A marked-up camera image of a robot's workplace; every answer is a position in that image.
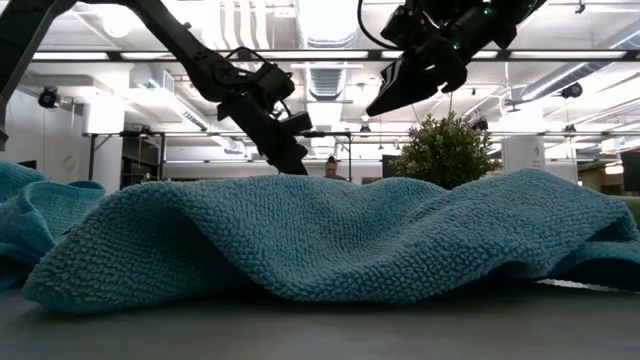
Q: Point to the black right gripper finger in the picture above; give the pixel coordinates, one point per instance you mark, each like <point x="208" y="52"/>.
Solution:
<point x="392" y="75"/>
<point x="410" y="92"/>

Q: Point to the blue microfiber towel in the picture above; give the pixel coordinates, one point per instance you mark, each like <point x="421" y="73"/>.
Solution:
<point x="320" y="240"/>

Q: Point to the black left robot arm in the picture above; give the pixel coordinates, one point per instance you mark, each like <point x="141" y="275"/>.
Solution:
<point x="200" y="65"/>

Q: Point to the ceiling air vent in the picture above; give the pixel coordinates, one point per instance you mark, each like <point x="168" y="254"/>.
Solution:
<point x="326" y="82"/>

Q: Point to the small green potted plant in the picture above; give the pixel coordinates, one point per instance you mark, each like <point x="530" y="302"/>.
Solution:
<point x="445" y="155"/>

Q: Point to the person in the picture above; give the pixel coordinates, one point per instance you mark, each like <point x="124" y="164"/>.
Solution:
<point x="332" y="170"/>

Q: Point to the small dark background screen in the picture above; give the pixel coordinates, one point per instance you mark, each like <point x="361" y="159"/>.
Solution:
<point x="390" y="167"/>

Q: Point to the white column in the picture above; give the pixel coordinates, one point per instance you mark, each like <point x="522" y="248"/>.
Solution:
<point x="522" y="155"/>

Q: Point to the black hanging spotlight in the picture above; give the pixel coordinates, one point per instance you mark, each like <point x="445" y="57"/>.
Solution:
<point x="571" y="90"/>

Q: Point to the white translucent table mat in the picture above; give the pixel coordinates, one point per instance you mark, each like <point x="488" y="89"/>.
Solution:
<point x="320" y="335"/>

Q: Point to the black background monitor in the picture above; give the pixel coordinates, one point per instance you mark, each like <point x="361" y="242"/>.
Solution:
<point x="631" y="172"/>

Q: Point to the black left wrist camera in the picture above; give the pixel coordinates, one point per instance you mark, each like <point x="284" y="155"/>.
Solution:
<point x="298" y="122"/>

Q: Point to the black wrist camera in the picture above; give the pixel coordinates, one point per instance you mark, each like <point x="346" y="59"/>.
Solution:
<point x="402" y="27"/>
<point x="298" y="122"/>

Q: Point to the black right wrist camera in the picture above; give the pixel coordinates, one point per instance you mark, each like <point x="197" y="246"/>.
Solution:
<point x="402" y="27"/>

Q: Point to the black wall-mounted camera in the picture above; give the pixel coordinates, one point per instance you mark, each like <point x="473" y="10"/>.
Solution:
<point x="48" y="97"/>

